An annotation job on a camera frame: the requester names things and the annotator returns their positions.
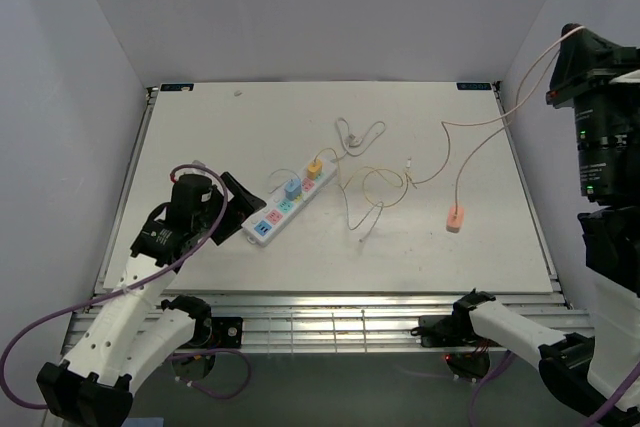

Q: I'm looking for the blue label left corner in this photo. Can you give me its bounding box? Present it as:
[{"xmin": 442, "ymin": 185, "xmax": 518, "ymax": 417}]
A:
[{"xmin": 160, "ymin": 83, "xmax": 194, "ymax": 92}]

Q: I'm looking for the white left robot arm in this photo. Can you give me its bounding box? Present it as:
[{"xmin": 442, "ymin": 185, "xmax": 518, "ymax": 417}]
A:
[{"xmin": 36, "ymin": 171, "xmax": 266, "ymax": 426}]

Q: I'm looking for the blue label right corner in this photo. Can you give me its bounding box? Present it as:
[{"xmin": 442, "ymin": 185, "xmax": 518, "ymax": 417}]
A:
[{"xmin": 456, "ymin": 82, "xmax": 492, "ymax": 91}]

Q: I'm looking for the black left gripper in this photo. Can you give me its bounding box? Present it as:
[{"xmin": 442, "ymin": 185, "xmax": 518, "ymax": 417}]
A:
[{"xmin": 193, "ymin": 171, "xmax": 265, "ymax": 244}]

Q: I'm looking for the white colourful power strip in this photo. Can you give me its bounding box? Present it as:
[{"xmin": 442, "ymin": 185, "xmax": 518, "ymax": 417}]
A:
[{"xmin": 242, "ymin": 156, "xmax": 338, "ymax": 247}]

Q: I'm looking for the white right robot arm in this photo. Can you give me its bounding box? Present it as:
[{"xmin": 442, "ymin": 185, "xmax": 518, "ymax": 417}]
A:
[{"xmin": 444, "ymin": 24, "xmax": 639, "ymax": 426}]

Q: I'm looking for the blue label corner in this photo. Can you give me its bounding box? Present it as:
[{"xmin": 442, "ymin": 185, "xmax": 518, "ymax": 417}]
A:
[
  {"xmin": 456, "ymin": 82, "xmax": 492, "ymax": 91},
  {"xmin": 160, "ymin": 83, "xmax": 194, "ymax": 92}
]

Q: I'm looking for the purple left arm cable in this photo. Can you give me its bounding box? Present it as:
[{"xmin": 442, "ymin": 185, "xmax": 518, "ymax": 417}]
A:
[{"xmin": 0, "ymin": 163, "xmax": 253, "ymax": 409}]

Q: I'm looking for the pink charger plug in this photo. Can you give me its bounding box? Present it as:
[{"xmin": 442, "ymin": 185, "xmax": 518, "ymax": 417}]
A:
[{"xmin": 446, "ymin": 203, "xmax": 465, "ymax": 233}]

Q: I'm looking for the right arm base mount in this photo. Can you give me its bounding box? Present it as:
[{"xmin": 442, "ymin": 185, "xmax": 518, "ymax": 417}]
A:
[{"xmin": 410, "ymin": 290, "xmax": 498, "ymax": 349}]

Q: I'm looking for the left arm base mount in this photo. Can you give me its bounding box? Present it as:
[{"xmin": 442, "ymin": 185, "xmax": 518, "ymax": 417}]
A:
[{"xmin": 160, "ymin": 295, "xmax": 244, "ymax": 349}]

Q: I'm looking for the yellow charger plug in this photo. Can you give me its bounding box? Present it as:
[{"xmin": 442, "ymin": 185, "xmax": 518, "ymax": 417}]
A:
[{"xmin": 306, "ymin": 158, "xmax": 323, "ymax": 180}]

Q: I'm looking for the blue charger plug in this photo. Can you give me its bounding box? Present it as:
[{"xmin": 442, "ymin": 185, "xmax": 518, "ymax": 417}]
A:
[{"xmin": 284, "ymin": 178, "xmax": 302, "ymax": 201}]

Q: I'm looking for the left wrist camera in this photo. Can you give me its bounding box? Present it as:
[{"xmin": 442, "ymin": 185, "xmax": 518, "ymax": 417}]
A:
[{"xmin": 169, "ymin": 161, "xmax": 207, "ymax": 183}]

